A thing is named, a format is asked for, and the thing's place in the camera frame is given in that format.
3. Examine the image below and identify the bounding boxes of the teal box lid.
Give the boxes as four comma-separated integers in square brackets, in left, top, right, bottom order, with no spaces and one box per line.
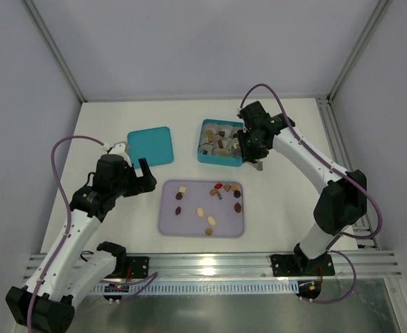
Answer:
[127,126,174,169]

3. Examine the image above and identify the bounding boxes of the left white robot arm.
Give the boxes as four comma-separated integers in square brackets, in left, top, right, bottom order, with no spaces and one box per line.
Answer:
[6,154,157,332]

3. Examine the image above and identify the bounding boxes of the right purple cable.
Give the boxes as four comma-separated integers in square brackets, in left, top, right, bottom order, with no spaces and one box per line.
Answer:
[239,83,384,239]

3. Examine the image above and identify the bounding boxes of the cream oval chocolate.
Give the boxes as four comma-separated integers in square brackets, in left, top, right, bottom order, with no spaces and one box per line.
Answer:
[207,216,216,225]

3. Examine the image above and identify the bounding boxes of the aluminium frame rail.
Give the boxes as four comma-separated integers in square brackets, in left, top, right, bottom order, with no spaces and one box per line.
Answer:
[22,252,398,282]

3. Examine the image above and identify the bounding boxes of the purple tray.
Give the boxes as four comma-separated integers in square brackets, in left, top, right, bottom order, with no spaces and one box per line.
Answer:
[158,180,245,238]

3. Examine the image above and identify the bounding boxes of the brown leaf chocolate right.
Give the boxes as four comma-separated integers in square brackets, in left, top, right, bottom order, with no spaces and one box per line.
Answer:
[234,203,242,213]

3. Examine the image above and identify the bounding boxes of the purple cable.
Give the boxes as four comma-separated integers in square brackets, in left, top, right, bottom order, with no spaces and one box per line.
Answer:
[239,83,384,239]
[26,135,109,332]

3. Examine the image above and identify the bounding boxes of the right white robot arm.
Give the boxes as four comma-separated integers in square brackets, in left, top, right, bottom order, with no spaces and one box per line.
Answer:
[237,101,367,276]

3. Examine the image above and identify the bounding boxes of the slotted cable duct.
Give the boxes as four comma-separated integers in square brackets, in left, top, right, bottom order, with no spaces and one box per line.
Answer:
[91,280,299,297]

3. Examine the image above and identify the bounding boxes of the white swirl oval chocolate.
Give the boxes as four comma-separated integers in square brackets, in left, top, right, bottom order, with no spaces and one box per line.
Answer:
[197,207,204,217]

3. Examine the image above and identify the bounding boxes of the teal chocolate box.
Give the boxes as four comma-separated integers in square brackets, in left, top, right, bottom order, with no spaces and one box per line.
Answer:
[197,119,243,167]

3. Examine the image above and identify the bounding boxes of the metal tongs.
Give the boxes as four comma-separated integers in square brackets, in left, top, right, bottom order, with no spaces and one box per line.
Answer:
[231,144,263,171]

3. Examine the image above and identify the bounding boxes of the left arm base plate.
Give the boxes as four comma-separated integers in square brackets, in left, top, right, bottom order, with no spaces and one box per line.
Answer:
[123,256,150,280]

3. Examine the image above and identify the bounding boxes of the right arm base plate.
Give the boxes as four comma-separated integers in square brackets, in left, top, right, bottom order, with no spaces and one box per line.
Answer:
[270,254,300,278]

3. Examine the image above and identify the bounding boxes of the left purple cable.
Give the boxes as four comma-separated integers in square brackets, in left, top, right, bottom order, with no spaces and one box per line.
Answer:
[26,135,109,332]

